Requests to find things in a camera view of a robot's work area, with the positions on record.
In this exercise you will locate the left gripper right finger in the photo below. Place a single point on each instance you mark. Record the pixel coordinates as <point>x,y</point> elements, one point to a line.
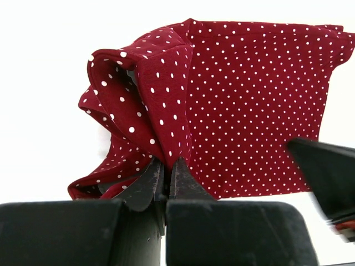
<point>204,231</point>

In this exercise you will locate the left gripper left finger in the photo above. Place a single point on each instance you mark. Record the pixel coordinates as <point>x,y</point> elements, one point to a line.
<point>125,230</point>

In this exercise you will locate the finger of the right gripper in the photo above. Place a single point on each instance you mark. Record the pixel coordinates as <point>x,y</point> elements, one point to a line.
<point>329,171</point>

